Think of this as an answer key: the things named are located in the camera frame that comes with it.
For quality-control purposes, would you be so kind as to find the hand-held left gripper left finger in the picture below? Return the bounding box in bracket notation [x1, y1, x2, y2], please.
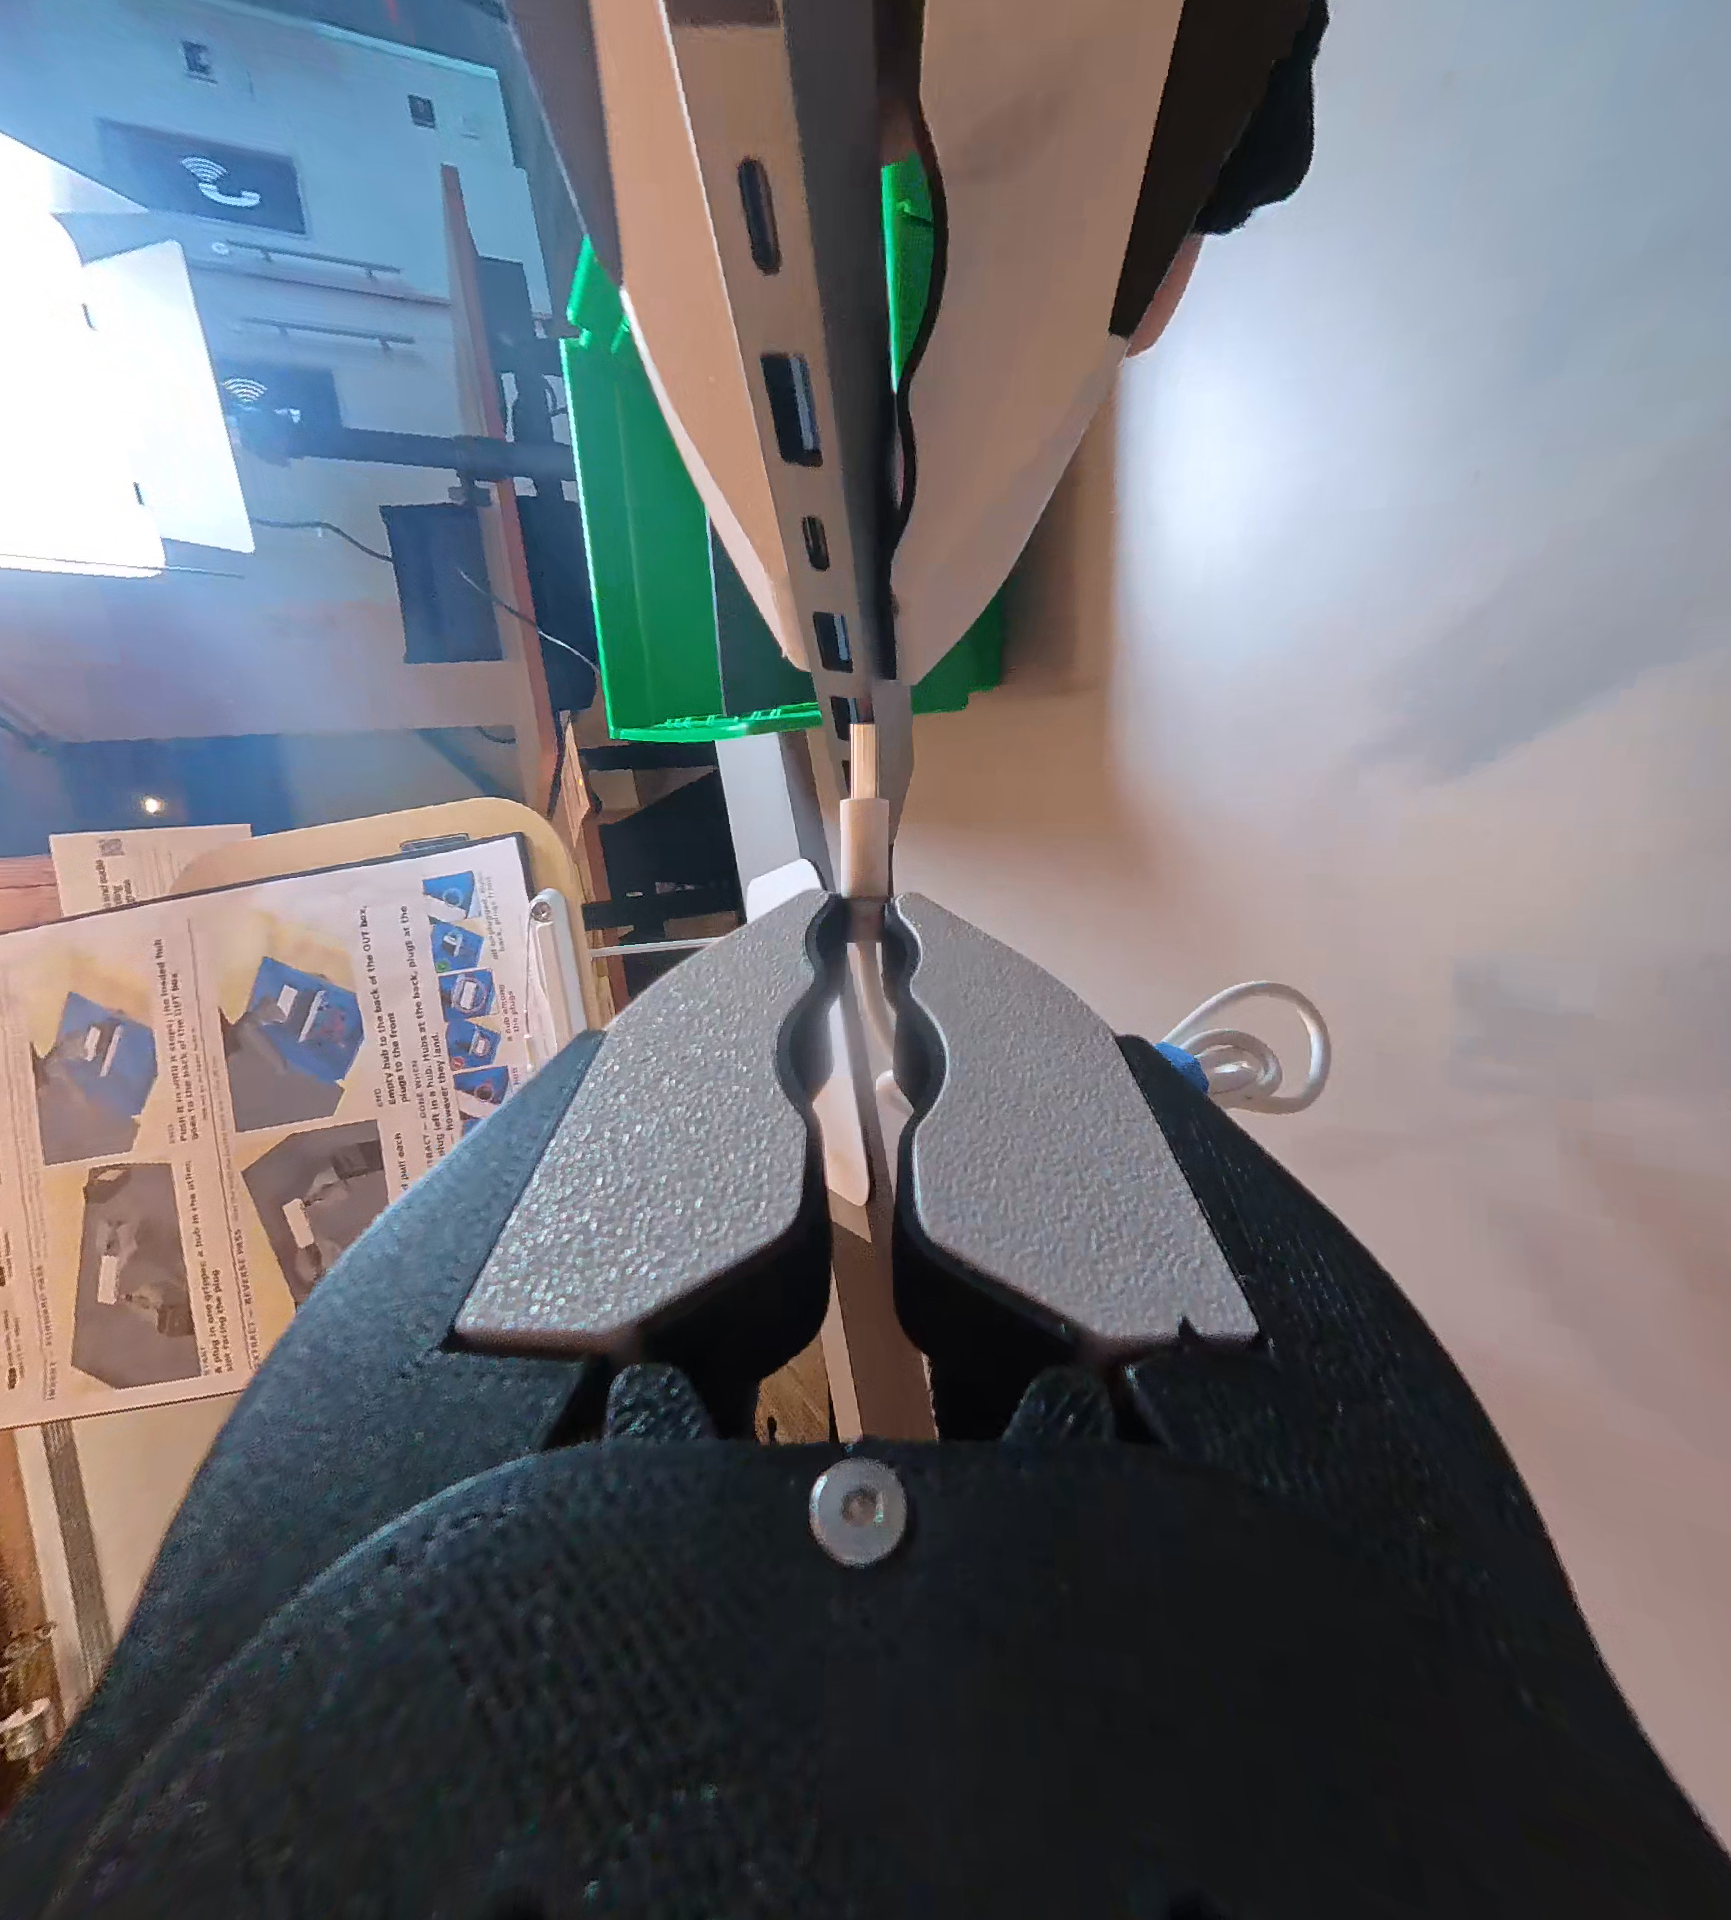
[451, 888, 843, 1403]

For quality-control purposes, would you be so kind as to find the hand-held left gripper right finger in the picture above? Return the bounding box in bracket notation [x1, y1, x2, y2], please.
[883, 893, 1264, 1385]

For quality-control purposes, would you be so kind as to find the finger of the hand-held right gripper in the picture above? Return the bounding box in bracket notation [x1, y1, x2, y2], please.
[883, 0, 1184, 689]
[509, 0, 817, 701]

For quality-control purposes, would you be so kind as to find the grey usb hub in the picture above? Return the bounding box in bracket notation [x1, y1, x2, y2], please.
[669, 0, 902, 752]

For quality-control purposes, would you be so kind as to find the white usb cable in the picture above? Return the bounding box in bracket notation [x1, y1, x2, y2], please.
[837, 716, 1330, 1119]

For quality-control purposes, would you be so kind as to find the green plastic bin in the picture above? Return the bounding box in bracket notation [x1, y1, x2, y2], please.
[557, 149, 1010, 746]

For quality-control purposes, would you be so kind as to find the wifi icon sign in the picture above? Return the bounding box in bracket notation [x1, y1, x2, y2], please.
[217, 364, 345, 439]

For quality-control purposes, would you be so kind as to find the wooden desk divider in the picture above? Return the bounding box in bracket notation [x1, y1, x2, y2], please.
[437, 163, 569, 819]

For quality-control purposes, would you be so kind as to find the phone icon sign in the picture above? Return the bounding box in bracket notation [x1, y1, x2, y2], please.
[97, 119, 311, 237]

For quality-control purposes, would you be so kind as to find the black box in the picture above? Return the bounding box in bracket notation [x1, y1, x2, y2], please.
[381, 502, 509, 666]

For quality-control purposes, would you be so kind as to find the printed instruction sheet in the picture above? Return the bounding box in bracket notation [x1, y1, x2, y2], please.
[0, 832, 539, 1446]

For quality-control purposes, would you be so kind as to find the small printed paper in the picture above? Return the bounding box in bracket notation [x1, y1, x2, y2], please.
[47, 821, 255, 920]

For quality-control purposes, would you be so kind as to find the computer monitor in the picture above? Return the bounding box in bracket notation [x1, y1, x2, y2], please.
[0, 81, 261, 582]

